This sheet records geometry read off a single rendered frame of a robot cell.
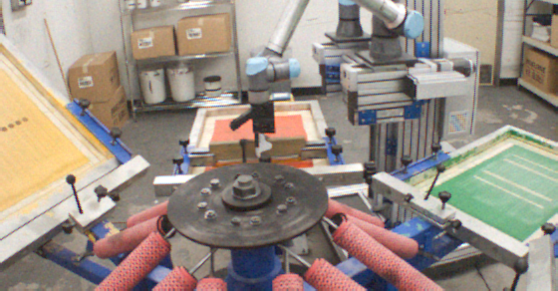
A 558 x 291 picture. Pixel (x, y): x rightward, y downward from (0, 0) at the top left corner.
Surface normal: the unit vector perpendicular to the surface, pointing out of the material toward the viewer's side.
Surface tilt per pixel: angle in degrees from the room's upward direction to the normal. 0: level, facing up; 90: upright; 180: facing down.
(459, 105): 90
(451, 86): 90
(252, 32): 90
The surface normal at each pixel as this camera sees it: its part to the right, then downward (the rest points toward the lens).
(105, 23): 0.04, 0.38
